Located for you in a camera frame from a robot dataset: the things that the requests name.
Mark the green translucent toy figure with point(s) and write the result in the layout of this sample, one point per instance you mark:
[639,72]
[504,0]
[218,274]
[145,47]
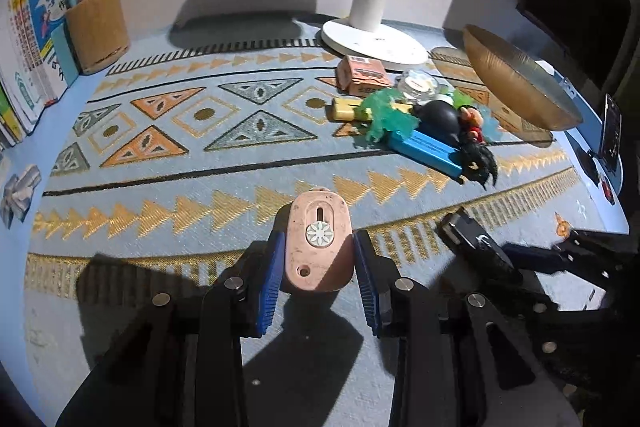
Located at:
[377,129]

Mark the pink oval case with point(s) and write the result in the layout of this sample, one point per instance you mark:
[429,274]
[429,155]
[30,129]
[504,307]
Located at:
[319,242]

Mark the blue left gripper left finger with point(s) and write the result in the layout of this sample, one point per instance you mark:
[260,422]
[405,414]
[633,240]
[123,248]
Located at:
[269,280]

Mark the row of upright books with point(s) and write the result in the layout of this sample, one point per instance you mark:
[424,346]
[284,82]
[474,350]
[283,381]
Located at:
[31,76]

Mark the red haired figure toy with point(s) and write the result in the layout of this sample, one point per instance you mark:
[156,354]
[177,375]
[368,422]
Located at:
[471,125]

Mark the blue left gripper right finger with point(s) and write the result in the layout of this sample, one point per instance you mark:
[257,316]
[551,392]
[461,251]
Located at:
[375,280]

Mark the black round figure toy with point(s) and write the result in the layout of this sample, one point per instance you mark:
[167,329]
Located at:
[439,120]

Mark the amber glass bowl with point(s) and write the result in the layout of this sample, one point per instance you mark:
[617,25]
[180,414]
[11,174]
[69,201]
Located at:
[519,82]

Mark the pink small box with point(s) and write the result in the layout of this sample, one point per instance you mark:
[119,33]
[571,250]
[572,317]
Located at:
[361,76]

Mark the cork pen holder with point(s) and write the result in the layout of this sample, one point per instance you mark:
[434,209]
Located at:
[98,33]

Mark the white desk lamp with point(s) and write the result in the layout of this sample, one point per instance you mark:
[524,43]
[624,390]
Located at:
[362,33]

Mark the patterned blue table mat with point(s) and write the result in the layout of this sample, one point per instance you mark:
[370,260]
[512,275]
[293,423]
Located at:
[183,157]

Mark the small orange black box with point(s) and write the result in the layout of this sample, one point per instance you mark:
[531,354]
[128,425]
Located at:
[607,190]

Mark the clear round container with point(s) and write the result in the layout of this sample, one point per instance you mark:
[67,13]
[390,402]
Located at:
[416,86]

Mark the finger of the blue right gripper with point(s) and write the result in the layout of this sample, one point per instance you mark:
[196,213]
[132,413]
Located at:
[607,260]
[520,291]

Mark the smartphone on stand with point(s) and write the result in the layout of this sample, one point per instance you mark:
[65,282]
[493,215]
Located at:
[610,136]

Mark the black claw toy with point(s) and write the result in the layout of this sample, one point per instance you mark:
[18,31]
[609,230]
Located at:
[477,162]

